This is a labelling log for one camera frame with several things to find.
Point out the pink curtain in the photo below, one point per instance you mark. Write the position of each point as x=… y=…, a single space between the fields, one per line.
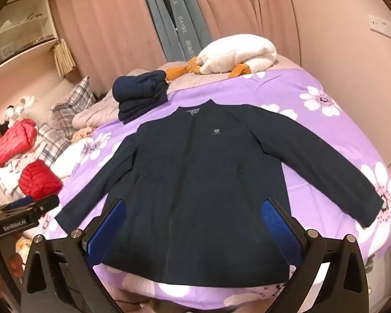
x=110 y=29
x=247 y=3

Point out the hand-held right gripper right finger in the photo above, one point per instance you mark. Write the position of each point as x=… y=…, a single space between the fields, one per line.
x=280 y=231

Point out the plaid pillow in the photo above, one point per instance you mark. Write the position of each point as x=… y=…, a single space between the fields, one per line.
x=53 y=143
x=73 y=104

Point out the peach cloth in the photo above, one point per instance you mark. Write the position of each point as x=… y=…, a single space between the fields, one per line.
x=83 y=133

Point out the grey-blue curtain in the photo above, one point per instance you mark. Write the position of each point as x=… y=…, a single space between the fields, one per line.
x=179 y=16

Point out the white wall socket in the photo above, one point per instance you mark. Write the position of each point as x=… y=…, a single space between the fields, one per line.
x=385 y=27

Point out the stack of folded navy clothes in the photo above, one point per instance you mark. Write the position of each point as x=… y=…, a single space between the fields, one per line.
x=140 y=96

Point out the small plush toys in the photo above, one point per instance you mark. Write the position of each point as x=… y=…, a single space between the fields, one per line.
x=19 y=107

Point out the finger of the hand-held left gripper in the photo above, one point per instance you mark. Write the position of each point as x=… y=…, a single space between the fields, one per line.
x=35 y=206

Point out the cream shelf cabinet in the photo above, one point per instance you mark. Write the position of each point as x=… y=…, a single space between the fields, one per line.
x=22 y=39

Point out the purple floral bed sheet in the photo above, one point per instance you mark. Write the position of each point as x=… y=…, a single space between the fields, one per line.
x=312 y=104

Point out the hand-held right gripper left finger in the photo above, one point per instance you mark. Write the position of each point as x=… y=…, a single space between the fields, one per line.
x=105 y=233

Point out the white fluffy cloth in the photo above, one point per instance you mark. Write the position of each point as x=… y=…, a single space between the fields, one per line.
x=71 y=158

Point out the red down jacket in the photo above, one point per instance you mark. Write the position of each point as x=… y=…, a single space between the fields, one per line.
x=40 y=179
x=14 y=141

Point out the pale pink quilt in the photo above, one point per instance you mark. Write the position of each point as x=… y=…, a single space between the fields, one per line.
x=94 y=112

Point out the navy blue jacket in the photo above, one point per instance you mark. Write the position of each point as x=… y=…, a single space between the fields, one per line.
x=198 y=186

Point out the hanging beige tassels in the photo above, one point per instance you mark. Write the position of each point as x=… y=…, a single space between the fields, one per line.
x=64 y=57

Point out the white goose plush toy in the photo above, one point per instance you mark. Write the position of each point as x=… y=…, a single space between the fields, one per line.
x=238 y=53

